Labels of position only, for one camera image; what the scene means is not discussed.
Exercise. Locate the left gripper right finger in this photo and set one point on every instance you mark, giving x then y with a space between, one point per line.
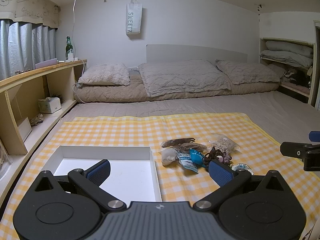
229 182

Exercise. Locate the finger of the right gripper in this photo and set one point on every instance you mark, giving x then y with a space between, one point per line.
314 136
293 149

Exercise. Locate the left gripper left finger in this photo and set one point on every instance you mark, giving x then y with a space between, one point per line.
87 183

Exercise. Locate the blue floral fabric pouch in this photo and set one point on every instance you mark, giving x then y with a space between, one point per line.
242 166

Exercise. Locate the dark scrunchie bundle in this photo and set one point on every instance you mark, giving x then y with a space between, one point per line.
216 154

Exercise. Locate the beige rubber band bag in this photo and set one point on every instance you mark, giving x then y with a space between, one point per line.
223 143

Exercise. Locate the blue small packet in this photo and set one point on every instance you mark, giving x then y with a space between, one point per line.
196 157

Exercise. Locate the white blue wipe packet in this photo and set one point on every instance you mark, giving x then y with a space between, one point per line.
185 160

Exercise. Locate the dark brown cord bag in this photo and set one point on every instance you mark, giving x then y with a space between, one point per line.
175 142

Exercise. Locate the light brown cord bag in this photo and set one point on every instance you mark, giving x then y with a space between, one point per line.
185 147

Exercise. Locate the grey bed sheet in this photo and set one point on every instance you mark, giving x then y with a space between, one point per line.
282 117

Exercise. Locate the white card on shelf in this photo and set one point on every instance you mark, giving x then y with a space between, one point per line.
24 128

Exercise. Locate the folded grey bedding stack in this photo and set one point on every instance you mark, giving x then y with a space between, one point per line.
293 54

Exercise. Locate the tissue box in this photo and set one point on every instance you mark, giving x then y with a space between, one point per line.
49 105

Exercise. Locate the grey quilted pillow right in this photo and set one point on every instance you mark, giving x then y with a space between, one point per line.
239 72

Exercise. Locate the grey quilted pillow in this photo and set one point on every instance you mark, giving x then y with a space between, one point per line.
239 72
191 76

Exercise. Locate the wooden shelf unit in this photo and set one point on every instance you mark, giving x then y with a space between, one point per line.
19 100

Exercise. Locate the fluffy beige pillow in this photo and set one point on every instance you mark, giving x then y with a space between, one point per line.
110 74

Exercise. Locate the grey quilted pillow middle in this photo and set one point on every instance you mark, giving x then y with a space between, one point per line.
191 76

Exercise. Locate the lilac flat box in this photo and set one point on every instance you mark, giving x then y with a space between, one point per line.
46 63

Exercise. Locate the white charger plug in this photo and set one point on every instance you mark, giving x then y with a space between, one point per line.
70 57

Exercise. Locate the green glass bottle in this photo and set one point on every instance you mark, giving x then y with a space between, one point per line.
69 47

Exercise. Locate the white headboard panel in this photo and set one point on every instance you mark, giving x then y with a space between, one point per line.
156 53

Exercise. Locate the silver grey curtain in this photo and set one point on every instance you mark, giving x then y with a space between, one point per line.
23 45

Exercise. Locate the white hanging tote bag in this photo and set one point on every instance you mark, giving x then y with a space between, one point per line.
134 11

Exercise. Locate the beige patterned valance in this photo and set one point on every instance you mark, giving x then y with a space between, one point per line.
43 12

